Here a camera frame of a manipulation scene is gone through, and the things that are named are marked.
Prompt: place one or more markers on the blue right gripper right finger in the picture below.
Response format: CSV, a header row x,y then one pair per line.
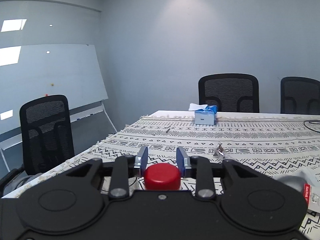
x,y
183,162

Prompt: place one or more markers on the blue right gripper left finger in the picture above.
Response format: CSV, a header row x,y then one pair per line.
x,y
141,161

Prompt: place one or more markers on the red bottle cap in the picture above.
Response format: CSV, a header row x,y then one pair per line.
x,y
162,177

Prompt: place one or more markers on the patterned white tablecloth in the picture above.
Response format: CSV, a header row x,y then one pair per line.
x,y
269,143

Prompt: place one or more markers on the blue tissue box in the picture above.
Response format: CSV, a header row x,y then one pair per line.
x,y
203,114

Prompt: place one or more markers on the black mesh office chair middle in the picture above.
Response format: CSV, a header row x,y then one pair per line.
x,y
230,92

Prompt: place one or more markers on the black mesh office chair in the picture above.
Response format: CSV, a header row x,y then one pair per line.
x,y
46,140
230,92
299,95

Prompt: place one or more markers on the black mesh office chair left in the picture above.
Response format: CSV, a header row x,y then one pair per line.
x,y
46,140

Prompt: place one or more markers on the black mesh office chair right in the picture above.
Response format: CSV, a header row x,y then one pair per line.
x,y
299,95

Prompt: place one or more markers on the whiteboard on stand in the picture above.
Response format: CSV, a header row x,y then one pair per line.
x,y
35,71

